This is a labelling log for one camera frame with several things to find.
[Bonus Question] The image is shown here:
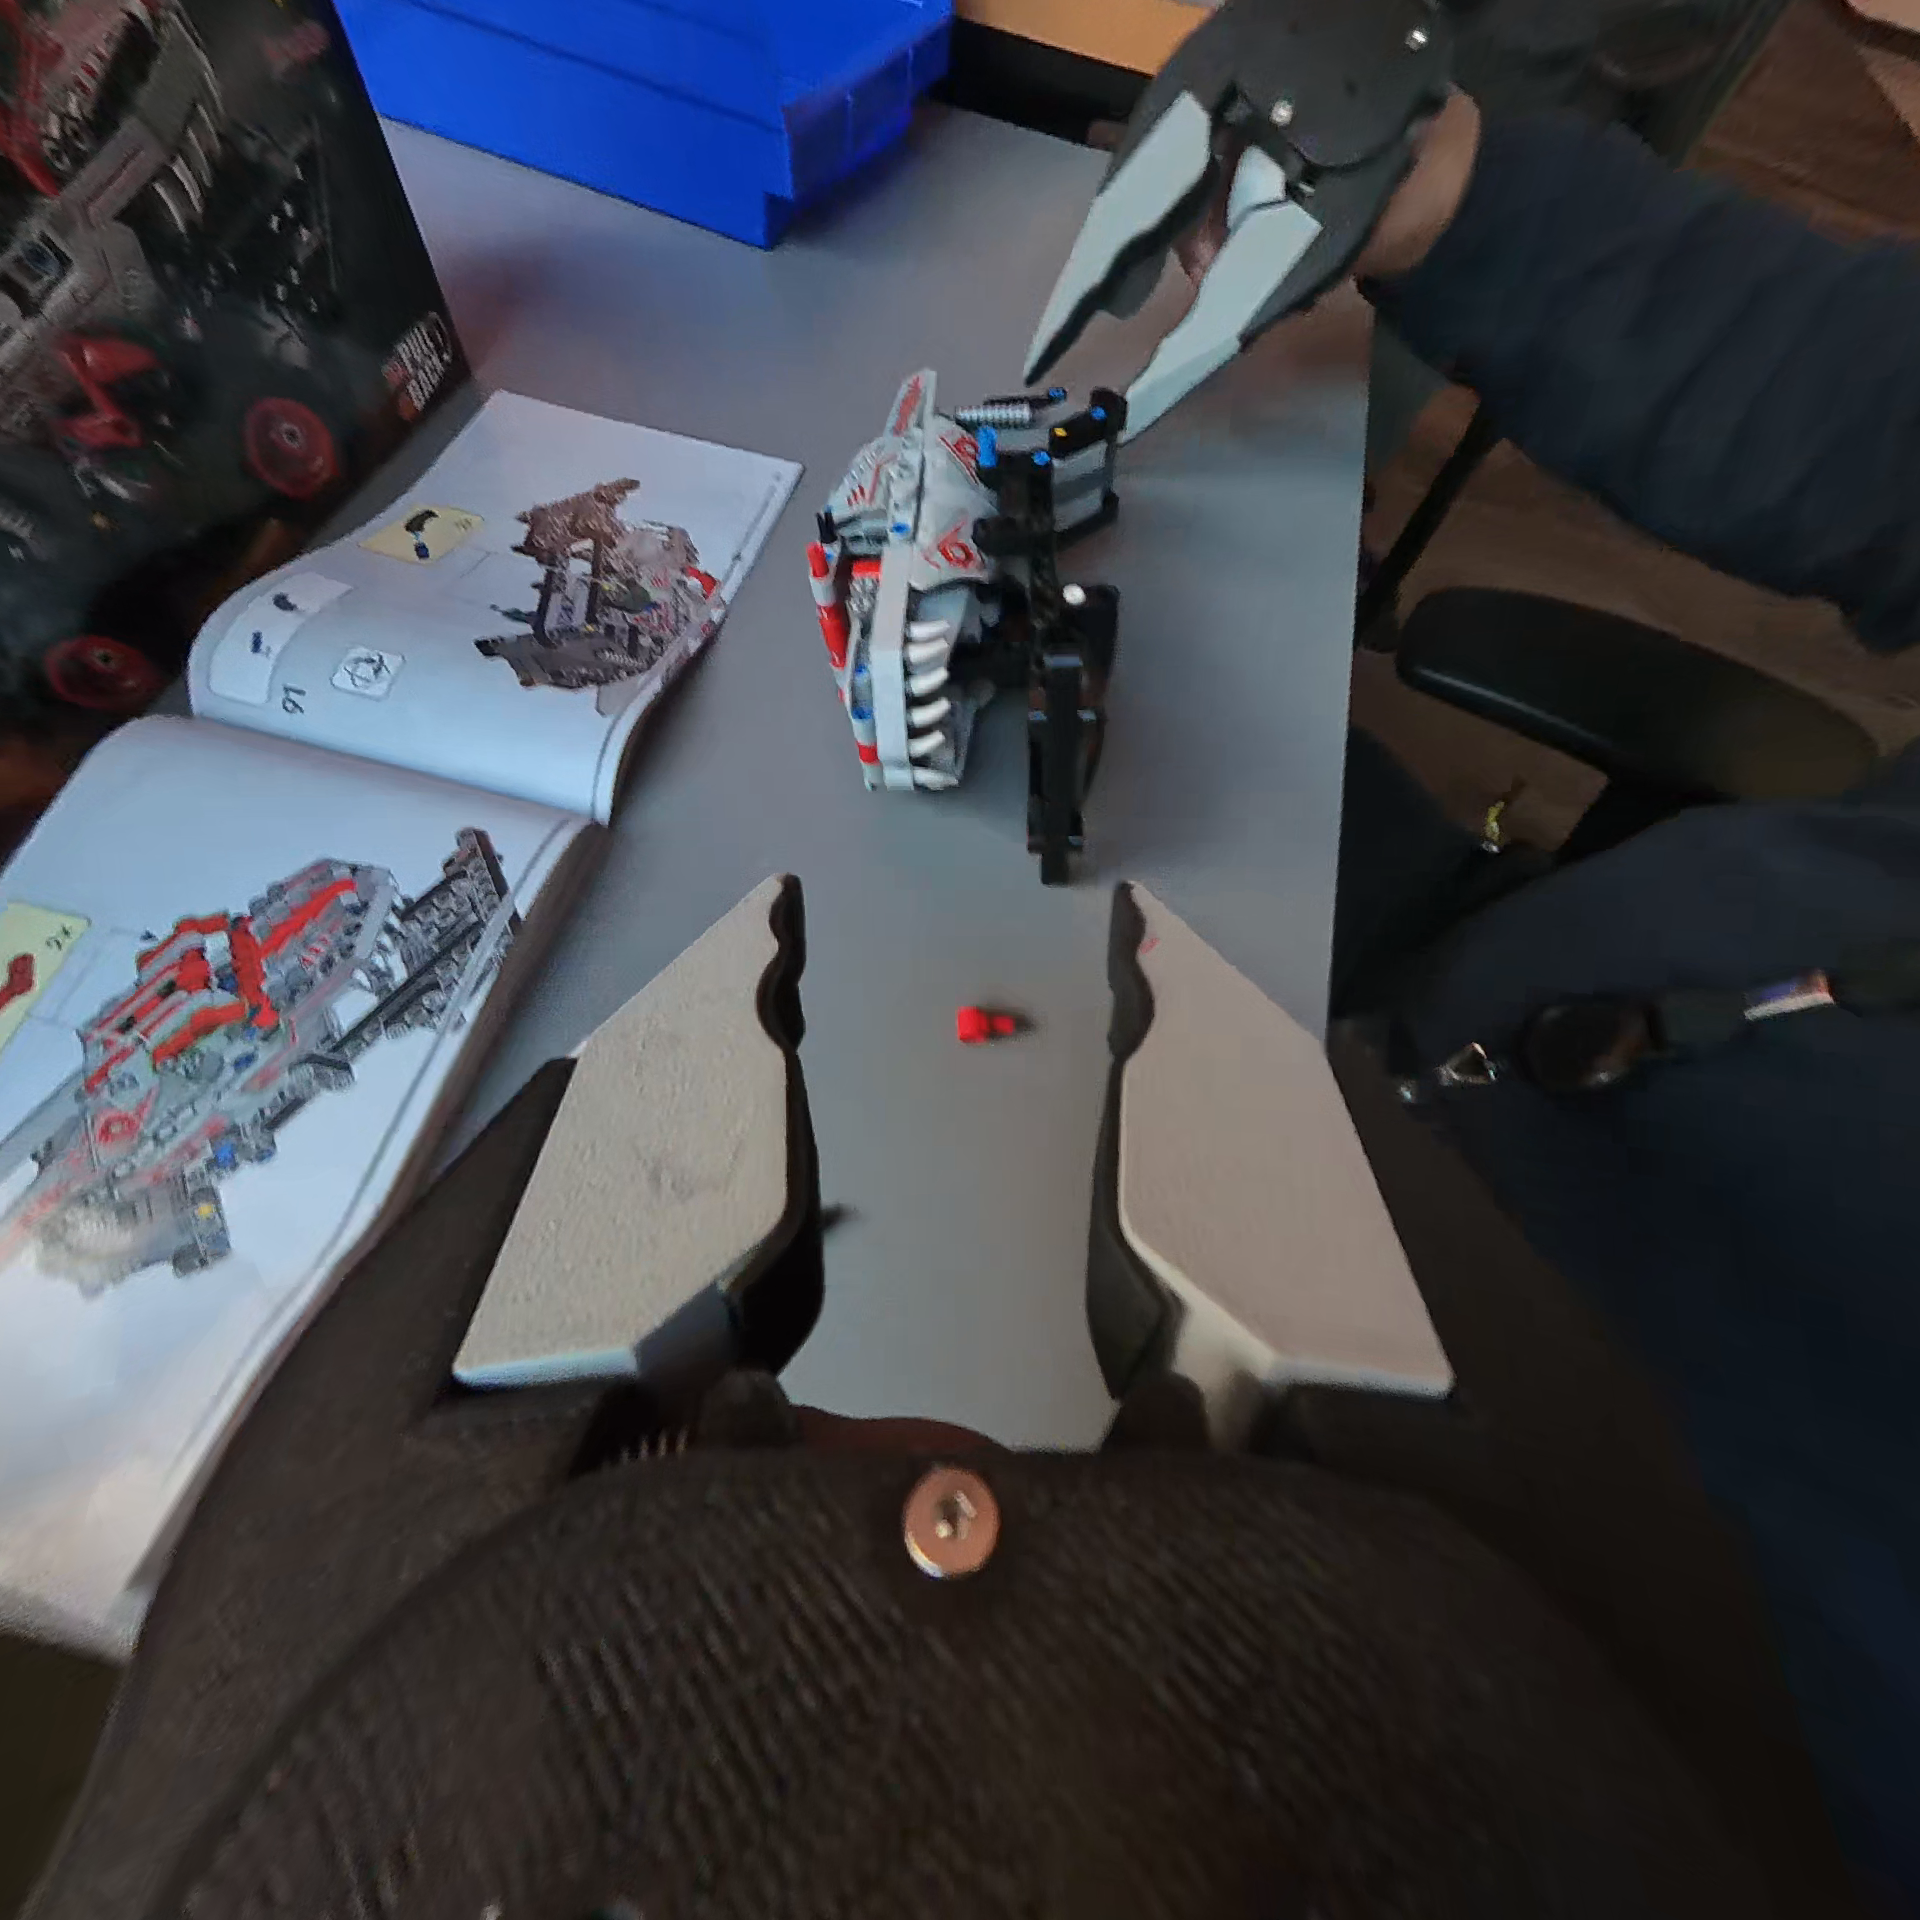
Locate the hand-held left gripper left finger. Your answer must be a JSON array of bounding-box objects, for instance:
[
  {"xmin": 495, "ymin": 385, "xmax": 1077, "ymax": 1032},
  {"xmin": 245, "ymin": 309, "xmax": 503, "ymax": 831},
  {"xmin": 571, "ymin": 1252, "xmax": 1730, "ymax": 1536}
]
[{"xmin": 449, "ymin": 874, "xmax": 829, "ymax": 1389}]

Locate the person's right hand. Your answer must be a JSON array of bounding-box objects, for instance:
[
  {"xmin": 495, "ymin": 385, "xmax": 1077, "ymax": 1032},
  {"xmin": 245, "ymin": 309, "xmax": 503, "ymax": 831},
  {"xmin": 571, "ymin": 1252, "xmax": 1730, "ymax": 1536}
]
[{"xmin": 1357, "ymin": 95, "xmax": 1488, "ymax": 284}]

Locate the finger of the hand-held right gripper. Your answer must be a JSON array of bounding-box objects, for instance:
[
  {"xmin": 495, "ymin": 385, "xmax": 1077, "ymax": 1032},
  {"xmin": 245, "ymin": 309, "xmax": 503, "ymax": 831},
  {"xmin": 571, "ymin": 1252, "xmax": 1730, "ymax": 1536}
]
[
  {"xmin": 1119, "ymin": 151, "xmax": 1320, "ymax": 448},
  {"xmin": 1023, "ymin": 89, "xmax": 1224, "ymax": 388}
]

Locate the black strap with metal clip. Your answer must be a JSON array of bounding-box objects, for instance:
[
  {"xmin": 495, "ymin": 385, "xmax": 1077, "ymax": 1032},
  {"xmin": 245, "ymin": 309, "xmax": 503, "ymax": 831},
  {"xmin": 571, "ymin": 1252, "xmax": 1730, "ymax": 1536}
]
[{"xmin": 1430, "ymin": 961, "xmax": 1920, "ymax": 1098}]

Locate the black office chair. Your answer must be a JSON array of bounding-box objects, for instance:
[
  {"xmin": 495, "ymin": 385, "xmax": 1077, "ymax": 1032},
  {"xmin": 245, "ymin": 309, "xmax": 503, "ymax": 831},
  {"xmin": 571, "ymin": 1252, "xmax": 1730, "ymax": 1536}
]
[{"xmin": 1394, "ymin": 586, "xmax": 1881, "ymax": 865}]

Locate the person's right forearm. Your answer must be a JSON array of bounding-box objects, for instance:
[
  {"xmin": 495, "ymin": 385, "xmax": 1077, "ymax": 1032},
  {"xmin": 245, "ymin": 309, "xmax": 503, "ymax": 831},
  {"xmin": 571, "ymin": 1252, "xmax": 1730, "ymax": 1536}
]
[{"xmin": 1365, "ymin": 112, "xmax": 1920, "ymax": 649}]

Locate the grey red lego model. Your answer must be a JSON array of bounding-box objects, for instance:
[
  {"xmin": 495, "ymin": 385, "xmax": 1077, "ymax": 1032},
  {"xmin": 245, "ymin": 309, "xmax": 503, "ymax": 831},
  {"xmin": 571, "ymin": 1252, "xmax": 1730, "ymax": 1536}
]
[{"xmin": 809, "ymin": 373, "xmax": 1126, "ymax": 887}]

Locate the person in dark clothing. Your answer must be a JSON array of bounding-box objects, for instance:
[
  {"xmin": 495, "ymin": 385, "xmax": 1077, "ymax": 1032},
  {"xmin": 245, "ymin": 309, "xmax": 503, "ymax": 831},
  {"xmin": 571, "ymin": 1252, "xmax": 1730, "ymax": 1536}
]
[{"xmin": 1327, "ymin": 728, "xmax": 1920, "ymax": 1920}]

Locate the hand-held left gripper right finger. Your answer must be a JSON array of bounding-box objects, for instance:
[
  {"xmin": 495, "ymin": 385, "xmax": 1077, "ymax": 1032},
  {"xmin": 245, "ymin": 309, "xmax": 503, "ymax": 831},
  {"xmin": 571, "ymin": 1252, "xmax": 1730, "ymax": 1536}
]
[{"xmin": 1087, "ymin": 880, "xmax": 1455, "ymax": 1449}]

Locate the open lego instruction booklet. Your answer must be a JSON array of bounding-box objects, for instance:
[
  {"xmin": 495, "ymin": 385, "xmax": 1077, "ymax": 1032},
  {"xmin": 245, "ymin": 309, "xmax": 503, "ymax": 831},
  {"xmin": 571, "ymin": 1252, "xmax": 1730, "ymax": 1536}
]
[{"xmin": 0, "ymin": 392, "xmax": 806, "ymax": 1656}]

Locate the blue plastic bin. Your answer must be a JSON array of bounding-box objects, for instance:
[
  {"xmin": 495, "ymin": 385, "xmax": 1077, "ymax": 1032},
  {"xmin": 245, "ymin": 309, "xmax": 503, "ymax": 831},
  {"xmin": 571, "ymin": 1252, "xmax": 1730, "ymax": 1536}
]
[{"xmin": 333, "ymin": 0, "xmax": 959, "ymax": 252}]

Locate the dark lego set box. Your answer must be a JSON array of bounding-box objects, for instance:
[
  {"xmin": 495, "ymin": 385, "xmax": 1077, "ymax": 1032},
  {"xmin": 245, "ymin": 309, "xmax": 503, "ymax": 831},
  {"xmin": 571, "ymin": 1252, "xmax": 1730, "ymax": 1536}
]
[{"xmin": 0, "ymin": 0, "xmax": 474, "ymax": 753}]

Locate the brown wooden desk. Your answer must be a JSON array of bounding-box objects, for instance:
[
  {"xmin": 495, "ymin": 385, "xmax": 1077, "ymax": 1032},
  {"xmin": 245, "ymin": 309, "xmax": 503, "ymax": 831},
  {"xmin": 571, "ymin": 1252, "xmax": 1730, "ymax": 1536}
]
[{"xmin": 950, "ymin": 0, "xmax": 1221, "ymax": 79}]

